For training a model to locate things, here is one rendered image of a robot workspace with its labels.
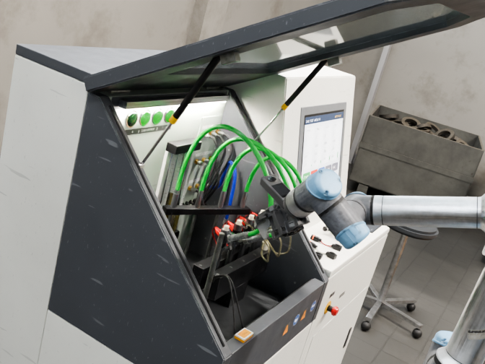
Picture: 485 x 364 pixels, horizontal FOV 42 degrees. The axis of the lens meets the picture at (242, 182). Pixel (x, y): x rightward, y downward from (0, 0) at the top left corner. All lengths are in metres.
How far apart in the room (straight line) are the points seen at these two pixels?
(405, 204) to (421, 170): 5.01
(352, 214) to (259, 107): 0.82
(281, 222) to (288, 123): 0.65
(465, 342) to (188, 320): 0.66
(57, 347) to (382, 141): 5.03
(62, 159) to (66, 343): 0.54
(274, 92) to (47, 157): 0.80
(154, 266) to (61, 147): 0.42
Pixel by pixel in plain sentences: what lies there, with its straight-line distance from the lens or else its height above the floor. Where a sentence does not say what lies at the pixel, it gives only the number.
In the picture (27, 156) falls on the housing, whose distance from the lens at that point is 1.89.
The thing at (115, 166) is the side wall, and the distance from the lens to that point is 1.66.
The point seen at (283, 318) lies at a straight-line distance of 1.90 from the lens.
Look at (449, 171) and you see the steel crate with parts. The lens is 6.58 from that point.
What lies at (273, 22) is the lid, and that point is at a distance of 1.37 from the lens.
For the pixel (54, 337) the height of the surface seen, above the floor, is 0.72.
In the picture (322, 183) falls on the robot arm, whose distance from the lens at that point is 1.45.
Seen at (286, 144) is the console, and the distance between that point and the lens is 2.20.
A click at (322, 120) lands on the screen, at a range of 2.48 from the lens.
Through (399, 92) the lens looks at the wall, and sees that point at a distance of 7.77.
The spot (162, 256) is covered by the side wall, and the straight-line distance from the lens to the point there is 1.62.
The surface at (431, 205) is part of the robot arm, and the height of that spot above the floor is 1.44.
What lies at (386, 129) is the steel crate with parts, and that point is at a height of 0.75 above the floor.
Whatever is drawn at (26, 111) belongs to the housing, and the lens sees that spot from 1.87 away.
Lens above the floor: 1.84
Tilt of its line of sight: 18 degrees down
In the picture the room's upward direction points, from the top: 15 degrees clockwise
